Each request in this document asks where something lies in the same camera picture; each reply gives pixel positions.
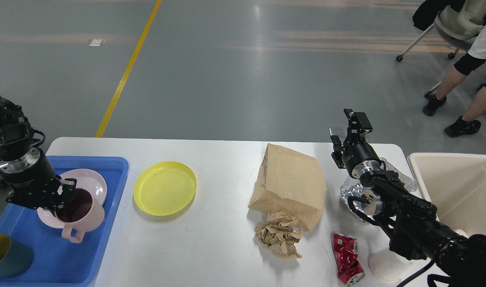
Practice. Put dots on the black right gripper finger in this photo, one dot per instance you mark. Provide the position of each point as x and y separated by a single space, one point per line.
358 127
337 154

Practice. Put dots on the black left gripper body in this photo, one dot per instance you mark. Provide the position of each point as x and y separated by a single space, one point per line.
32 172

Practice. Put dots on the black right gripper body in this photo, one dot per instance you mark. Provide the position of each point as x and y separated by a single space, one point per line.
358 159

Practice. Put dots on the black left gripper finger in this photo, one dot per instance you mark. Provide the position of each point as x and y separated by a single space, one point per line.
46 200
62 191

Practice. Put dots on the pink mug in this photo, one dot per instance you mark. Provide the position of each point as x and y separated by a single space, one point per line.
82 214

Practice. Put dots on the yellow round plate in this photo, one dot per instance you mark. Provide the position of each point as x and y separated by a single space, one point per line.
165 188

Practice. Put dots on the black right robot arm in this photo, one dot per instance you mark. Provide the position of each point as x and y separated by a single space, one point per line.
409 221

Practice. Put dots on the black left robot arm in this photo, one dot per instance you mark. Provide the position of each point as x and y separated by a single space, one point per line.
17 135

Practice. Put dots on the crumpled aluminium foil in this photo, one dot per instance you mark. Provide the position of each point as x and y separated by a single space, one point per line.
352 191

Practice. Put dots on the brown paper bag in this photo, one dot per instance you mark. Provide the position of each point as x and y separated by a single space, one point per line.
292 182

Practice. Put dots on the teal and yellow cup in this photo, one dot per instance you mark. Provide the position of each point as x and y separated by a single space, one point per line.
15 257

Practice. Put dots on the blue plastic tray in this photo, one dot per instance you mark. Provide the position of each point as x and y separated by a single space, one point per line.
57 262

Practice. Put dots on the crumpled brown paper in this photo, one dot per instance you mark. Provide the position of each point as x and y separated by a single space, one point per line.
279 234

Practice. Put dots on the beige plastic bin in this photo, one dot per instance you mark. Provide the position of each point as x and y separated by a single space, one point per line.
456 185

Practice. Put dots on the white paper cup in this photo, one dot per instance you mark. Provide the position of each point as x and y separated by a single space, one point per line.
386 268

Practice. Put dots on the crushed red can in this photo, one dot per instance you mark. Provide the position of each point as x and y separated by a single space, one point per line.
349 270

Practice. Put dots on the white office chair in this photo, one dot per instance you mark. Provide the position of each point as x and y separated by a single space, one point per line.
458 22

